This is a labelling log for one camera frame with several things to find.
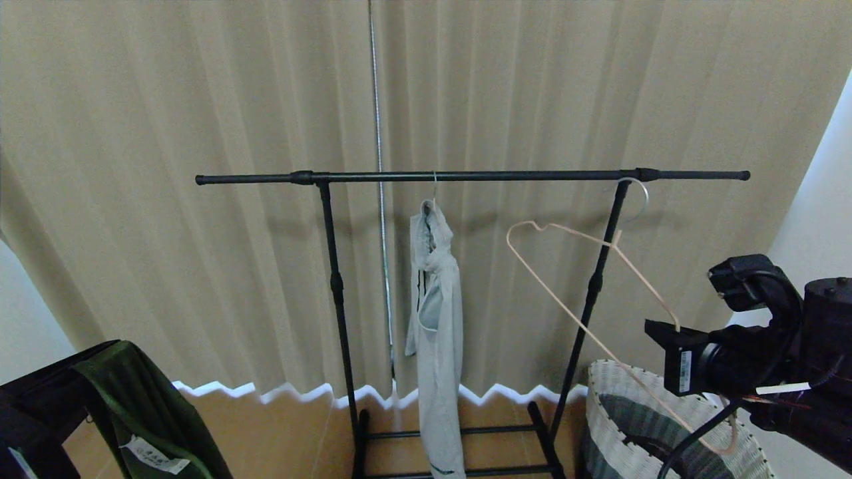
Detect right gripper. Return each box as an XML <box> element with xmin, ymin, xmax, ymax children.
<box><xmin>644</xmin><ymin>318</ymin><xmax>799</xmax><ymax>399</ymax></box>

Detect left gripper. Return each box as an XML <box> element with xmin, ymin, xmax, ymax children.
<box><xmin>0</xmin><ymin>379</ymin><xmax>91</xmax><ymax>479</ymax></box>

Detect green garment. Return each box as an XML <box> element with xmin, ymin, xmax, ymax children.
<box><xmin>72</xmin><ymin>340</ymin><xmax>234</xmax><ymax>479</ymax></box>

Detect pale grey shorts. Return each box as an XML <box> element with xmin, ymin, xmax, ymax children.
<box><xmin>404</xmin><ymin>198</ymin><xmax>467</xmax><ymax>479</ymax></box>

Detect white laundry basket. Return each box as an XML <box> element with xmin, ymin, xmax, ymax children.
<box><xmin>583</xmin><ymin>359</ymin><xmax>777</xmax><ymax>479</ymax></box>

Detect black clothes rack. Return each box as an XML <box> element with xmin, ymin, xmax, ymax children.
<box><xmin>195</xmin><ymin>168</ymin><xmax>751</xmax><ymax>479</ymax></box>

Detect beige curtain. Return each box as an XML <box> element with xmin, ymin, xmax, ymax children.
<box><xmin>0</xmin><ymin>0</ymin><xmax>852</xmax><ymax>408</ymax></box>

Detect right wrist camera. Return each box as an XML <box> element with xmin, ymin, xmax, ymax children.
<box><xmin>707</xmin><ymin>253</ymin><xmax>804</xmax><ymax>328</ymax></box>

